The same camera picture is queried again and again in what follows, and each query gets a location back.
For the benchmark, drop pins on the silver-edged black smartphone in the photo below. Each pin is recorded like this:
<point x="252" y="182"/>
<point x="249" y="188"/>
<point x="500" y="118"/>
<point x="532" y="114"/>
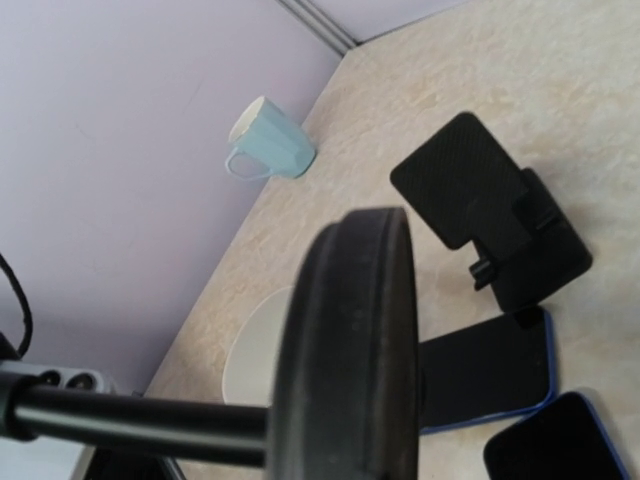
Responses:
<point x="86" y="380"/>

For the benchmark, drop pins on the black folding phone stand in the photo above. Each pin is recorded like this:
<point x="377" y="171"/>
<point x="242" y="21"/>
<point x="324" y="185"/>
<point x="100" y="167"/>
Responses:
<point x="465" y="186"/>

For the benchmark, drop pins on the light blue mug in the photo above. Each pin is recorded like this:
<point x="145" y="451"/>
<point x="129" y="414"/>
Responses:
<point x="267" y="135"/>

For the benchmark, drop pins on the left aluminium frame post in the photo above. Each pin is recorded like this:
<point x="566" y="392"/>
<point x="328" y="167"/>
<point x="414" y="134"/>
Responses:
<point x="321" y="25"/>

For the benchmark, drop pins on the black pole phone stand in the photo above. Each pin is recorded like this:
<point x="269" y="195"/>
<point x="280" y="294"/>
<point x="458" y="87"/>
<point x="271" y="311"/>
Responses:
<point x="345" y="401"/>

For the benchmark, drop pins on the white ceramic bowl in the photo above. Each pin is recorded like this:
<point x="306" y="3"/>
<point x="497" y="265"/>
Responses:
<point x="249" y="371"/>

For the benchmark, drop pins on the blue-edged black smartphone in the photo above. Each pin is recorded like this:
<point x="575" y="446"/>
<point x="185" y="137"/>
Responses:
<point x="566" y="439"/>

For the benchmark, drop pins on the left black smartphone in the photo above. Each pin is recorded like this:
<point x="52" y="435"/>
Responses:
<point x="498" y="368"/>

